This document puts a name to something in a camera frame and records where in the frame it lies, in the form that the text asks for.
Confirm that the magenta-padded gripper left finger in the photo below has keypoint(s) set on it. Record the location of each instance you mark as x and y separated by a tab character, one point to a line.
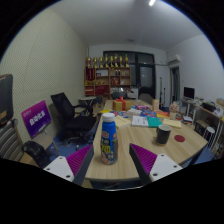
60	168

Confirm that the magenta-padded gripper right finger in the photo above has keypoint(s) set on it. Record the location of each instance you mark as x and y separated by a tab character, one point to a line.
163	166

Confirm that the blue bottle with white cap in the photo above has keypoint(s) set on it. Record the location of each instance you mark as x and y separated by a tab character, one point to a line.
109	140

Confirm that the black mug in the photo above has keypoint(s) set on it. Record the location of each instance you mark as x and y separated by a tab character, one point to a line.
163	135

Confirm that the flat round red coaster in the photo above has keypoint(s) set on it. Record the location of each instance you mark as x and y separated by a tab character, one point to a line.
179	138

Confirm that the flat tan book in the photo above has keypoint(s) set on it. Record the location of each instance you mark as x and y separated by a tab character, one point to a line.
172	123

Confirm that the teal book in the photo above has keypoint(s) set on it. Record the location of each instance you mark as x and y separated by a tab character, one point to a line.
154	122

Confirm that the black office chair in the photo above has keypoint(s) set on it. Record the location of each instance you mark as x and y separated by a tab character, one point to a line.
75	121

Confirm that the white book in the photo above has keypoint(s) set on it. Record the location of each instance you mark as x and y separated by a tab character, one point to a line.
140	121

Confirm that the orange book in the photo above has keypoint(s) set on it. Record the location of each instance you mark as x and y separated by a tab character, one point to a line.
163	113

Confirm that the purple sign board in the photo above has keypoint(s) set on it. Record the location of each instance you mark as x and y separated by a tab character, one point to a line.
36	119

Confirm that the blue patterned book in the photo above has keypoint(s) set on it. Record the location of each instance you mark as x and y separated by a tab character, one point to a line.
148	113

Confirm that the white round stool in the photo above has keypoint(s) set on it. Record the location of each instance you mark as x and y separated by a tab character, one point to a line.
210	130

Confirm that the thick tan book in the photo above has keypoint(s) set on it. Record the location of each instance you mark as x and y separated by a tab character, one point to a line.
123	122

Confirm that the pink flower bouquet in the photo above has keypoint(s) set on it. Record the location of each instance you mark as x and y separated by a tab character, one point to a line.
174	107

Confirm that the upright beige carton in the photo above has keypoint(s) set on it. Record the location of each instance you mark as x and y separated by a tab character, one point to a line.
155	105

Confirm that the small pink box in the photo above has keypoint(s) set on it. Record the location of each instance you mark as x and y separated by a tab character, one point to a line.
143	107

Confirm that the long wooden side desk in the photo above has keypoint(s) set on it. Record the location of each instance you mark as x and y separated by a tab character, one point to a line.
210	111

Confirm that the small round side table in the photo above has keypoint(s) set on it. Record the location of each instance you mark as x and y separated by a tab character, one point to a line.
86	99

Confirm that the yellow gift box, red ribbon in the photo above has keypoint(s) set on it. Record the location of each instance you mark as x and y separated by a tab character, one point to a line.
121	105

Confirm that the grey fabric chair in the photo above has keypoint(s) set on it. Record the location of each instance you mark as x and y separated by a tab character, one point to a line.
146	93

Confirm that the black computer monitor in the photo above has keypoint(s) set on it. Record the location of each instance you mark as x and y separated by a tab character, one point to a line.
189	92

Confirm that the black framed glass door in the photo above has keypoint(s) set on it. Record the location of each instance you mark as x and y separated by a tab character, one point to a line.
145	75

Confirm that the wooden shelf unit with trophies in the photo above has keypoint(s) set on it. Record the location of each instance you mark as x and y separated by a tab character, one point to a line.
106	80

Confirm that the white air conditioner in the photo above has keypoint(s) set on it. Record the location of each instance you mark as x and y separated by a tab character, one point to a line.
173	59

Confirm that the ceiling light tube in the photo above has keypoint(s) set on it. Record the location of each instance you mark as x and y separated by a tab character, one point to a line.
152	2

